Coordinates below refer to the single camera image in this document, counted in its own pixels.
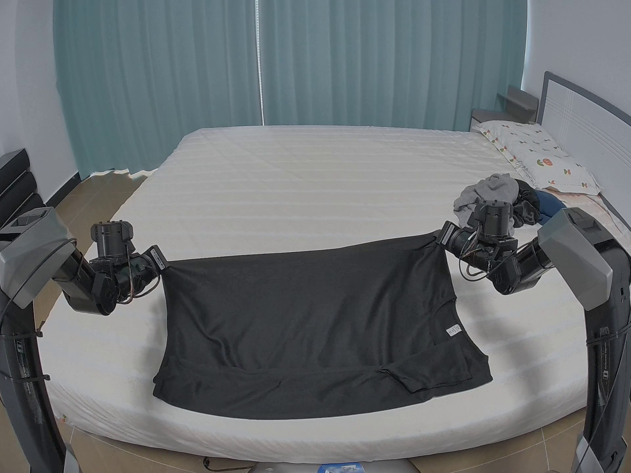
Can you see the grey bedside table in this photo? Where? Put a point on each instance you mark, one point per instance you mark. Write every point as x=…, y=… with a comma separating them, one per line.
x=515, y=101

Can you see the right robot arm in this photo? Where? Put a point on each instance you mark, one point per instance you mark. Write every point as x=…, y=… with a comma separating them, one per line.
x=577, y=259

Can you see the black chest of drawers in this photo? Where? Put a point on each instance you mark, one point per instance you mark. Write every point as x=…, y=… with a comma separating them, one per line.
x=17, y=185

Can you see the white printed pillow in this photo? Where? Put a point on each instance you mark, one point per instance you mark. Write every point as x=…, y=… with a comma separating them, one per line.
x=542, y=155

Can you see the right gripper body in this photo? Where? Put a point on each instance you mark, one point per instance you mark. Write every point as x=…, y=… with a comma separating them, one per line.
x=461, y=244

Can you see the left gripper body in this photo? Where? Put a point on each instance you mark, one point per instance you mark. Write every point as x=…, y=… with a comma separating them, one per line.
x=148, y=271

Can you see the pile of clothes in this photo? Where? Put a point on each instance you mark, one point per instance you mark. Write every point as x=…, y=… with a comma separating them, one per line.
x=498, y=187

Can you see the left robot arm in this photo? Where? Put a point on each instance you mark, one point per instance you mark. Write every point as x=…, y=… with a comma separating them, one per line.
x=34, y=259

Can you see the black T-shirt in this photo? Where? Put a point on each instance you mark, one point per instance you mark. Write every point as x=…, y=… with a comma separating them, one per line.
x=305, y=323

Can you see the bed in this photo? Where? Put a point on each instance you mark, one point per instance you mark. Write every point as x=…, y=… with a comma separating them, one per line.
x=296, y=180

